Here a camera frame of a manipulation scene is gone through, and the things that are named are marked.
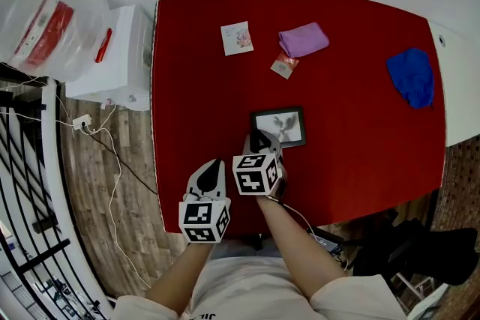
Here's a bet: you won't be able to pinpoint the white floral print card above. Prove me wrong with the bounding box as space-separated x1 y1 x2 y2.
220 20 255 57

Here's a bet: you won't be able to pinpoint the small red white packet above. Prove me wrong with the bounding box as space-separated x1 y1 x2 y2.
270 50 300 80

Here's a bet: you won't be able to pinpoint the black metal railing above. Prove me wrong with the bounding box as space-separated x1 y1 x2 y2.
0 74 110 320

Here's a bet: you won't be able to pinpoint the white desk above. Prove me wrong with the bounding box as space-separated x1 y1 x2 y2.
427 20 480 147

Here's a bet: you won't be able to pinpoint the red table cloth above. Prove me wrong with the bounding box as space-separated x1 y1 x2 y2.
149 0 447 237

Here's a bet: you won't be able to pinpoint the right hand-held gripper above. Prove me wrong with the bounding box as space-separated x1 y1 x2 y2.
232 130 289 198

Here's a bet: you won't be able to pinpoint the person's grey trousers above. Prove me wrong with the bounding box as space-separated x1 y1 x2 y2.
209 238 282 259

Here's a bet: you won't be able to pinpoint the crumpled blue cloth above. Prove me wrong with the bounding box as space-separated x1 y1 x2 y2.
385 47 436 110

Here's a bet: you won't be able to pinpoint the thin white gripper cable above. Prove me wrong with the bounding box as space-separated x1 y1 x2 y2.
277 198 350 271

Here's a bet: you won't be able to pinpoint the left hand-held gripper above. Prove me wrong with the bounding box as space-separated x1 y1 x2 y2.
178 158 232 244

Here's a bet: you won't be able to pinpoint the long white cable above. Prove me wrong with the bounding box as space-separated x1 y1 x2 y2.
95 127 151 289

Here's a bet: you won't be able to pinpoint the person's right forearm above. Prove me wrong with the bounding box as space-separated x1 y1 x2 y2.
256 194 348 299

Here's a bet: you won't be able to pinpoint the black chair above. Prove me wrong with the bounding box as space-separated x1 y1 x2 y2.
344 209 479 286

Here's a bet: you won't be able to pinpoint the black picture frame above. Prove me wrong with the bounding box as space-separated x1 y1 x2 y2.
250 106 307 150

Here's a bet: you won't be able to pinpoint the folded purple cloth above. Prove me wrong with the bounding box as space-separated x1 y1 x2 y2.
277 22 330 59

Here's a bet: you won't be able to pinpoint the person's left forearm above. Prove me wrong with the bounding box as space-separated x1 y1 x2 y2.
145 241 215 316

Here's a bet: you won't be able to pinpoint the person's white shirt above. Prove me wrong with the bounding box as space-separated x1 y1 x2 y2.
112 256 408 320

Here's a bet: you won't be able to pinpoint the white power strip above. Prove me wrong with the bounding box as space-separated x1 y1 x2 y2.
72 114 93 131

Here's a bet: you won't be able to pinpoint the black waist device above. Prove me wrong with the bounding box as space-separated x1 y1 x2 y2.
306 226 344 256

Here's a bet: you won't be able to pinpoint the white water dispenser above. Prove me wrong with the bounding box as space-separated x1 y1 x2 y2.
65 4 155 112

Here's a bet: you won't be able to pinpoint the black floor cable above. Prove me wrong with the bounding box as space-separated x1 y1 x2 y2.
84 129 158 196

